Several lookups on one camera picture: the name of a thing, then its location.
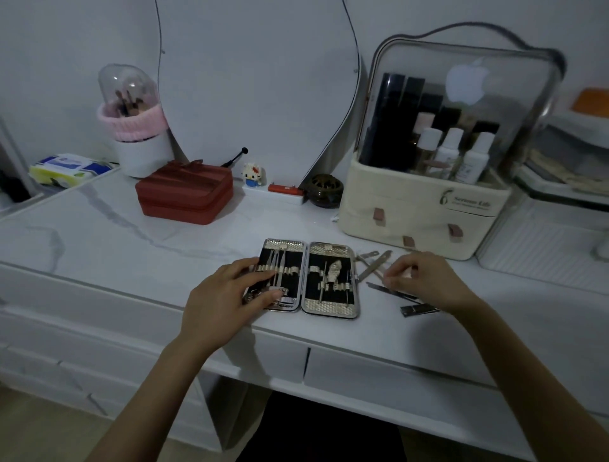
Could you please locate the person's left hand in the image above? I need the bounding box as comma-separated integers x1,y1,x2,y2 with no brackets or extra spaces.
178,256,286,355

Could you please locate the person's right hand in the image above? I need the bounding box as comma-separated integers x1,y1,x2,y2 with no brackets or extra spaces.
382,251,484,317

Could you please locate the pile of manicure tools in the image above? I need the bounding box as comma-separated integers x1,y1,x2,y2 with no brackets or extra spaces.
355,249,441,319

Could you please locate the small silver nail clipper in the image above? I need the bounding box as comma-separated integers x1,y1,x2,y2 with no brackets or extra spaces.
271,287,301,308

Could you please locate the manicure set case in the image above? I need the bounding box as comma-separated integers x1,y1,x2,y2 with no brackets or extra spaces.
242,237,361,320

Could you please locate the person's right forearm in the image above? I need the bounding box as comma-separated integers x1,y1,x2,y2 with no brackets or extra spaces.
449,300,609,462

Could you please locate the person's left forearm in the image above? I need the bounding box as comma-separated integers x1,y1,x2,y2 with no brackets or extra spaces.
85,335,239,462

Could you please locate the white ribbed storage box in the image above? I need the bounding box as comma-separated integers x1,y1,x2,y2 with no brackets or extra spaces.
475,192,609,296

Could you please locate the red jewelry box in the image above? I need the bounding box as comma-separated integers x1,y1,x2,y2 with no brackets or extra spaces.
134,160,235,226

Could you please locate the cream cosmetic organizer clear lid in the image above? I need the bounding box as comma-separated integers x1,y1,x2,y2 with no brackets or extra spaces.
336,21,567,261

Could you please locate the white mirror base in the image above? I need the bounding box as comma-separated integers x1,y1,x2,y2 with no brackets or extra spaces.
241,183,305,206

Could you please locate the wide white lotion bottle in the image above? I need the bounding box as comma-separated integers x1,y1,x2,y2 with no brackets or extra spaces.
454,131,497,185

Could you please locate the slim white lotion bottle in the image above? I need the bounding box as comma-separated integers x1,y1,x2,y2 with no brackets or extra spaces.
435,127,465,181

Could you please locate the clear bottle white cap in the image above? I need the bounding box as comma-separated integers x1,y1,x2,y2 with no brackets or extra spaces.
414,127,443,175

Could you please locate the white cat figurine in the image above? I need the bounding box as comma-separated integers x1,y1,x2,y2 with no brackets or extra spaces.
241,162,267,188

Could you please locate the white side cabinet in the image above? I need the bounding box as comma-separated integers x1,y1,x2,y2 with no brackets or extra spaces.
0,261,222,451

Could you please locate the dark round incense burner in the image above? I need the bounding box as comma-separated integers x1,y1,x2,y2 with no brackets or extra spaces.
304,173,346,209

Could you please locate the black ball-tipped stick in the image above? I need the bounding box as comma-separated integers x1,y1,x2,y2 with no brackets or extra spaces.
221,146,249,168

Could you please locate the pink capped bottle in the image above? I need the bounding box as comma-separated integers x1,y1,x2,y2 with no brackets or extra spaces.
412,112,436,143

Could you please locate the white brush holder clear dome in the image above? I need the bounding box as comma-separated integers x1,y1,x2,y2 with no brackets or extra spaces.
96,64,174,180

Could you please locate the white stacked tray organizer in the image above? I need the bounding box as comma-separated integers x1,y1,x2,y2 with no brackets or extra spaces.
513,112,609,208

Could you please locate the pink knitted headband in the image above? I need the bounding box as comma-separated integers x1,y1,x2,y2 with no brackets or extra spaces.
96,102,169,143

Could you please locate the blue yellow tissue packet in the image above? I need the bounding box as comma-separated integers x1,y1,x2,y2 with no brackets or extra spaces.
28,153,115,189

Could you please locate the bunch of makeup brushes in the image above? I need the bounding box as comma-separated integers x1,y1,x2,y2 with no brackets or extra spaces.
114,89,146,117

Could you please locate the heart-shaped white mirror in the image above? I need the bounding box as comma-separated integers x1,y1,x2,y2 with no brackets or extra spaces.
154,0,363,189

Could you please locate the black plug adapter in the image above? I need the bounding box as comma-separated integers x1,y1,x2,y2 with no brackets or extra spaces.
0,169,32,203

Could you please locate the orange cloth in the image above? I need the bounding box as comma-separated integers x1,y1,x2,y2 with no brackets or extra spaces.
570,88,609,119

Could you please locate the grey framed panel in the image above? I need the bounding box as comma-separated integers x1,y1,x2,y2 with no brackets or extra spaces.
0,116,44,196

